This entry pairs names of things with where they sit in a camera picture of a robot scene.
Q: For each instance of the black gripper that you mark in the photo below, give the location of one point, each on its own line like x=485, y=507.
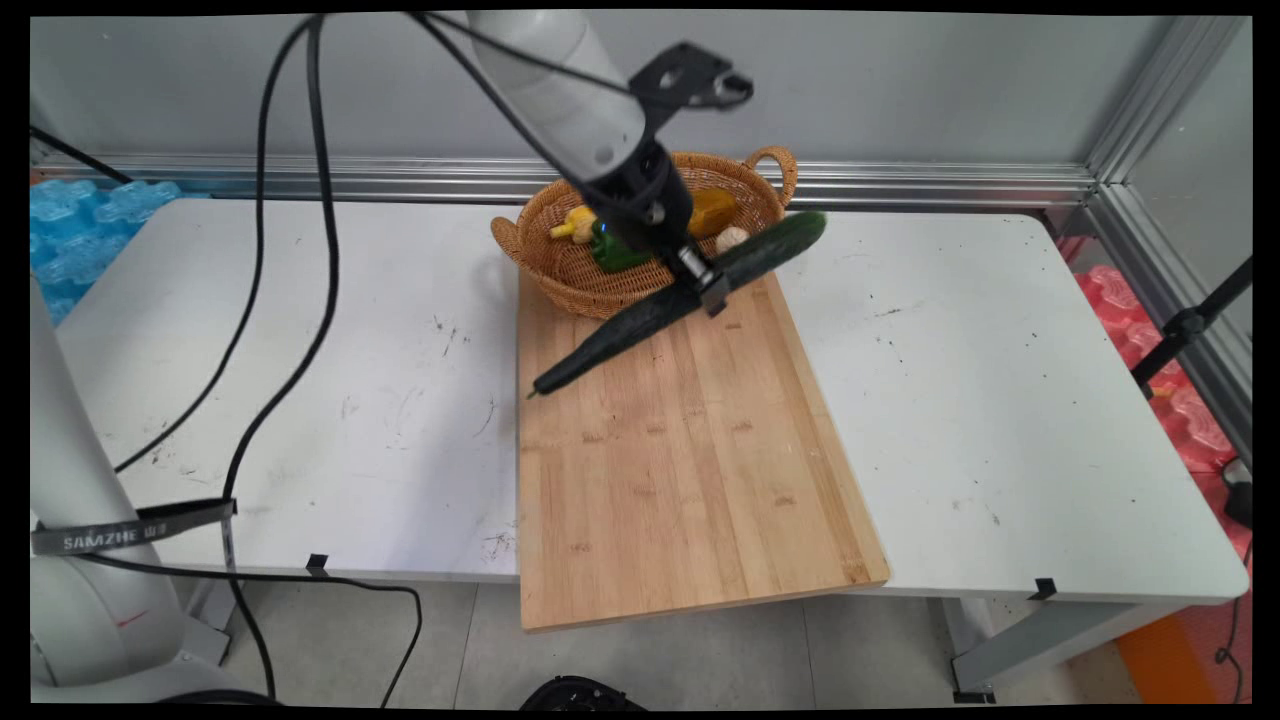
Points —
x=645, y=205

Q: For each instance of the long dark green cucumber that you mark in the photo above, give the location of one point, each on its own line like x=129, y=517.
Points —
x=620, y=335

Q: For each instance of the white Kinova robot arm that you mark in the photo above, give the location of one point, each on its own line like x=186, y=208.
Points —
x=560, y=80

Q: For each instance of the white garlic bulb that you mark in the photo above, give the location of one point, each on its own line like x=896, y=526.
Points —
x=731, y=239

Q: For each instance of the orange bell pepper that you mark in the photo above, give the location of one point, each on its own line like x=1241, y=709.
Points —
x=715, y=212

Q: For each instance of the green bell pepper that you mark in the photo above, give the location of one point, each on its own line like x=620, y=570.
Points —
x=612, y=255

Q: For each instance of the woven wicker basket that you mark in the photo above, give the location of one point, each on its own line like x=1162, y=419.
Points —
x=600, y=285

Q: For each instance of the yellow corn cob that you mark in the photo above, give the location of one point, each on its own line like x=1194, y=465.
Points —
x=578, y=224

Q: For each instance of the bamboo cutting board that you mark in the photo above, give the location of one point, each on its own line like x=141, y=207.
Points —
x=680, y=450

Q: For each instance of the black round floor object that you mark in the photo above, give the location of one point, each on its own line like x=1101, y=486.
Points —
x=580, y=695

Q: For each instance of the black table edge clip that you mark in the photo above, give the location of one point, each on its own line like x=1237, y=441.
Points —
x=318, y=565
x=1044, y=589

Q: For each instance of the black tripod leg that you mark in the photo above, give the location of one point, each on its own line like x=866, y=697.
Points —
x=1185, y=328

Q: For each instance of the grey table leg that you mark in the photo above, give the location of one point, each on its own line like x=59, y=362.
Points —
x=1040, y=645
x=210, y=615

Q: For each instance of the red foam mat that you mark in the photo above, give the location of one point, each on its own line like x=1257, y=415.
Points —
x=1190, y=420

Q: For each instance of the small black device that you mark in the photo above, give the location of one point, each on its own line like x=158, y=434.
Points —
x=1238, y=498

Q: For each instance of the orange floor strip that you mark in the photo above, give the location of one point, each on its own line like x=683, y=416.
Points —
x=1170, y=665

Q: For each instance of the blue foam mat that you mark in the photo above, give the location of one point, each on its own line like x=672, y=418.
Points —
x=75, y=230

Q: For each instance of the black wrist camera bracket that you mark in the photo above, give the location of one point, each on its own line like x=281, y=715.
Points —
x=685, y=80

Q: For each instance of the horizontal aluminium frame rail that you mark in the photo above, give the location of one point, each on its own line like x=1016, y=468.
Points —
x=900, y=183

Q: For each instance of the aluminium side frame rail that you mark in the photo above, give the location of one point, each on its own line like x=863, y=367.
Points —
x=1190, y=330

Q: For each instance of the slanted aluminium frame post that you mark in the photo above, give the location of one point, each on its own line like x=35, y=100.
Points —
x=1160, y=100

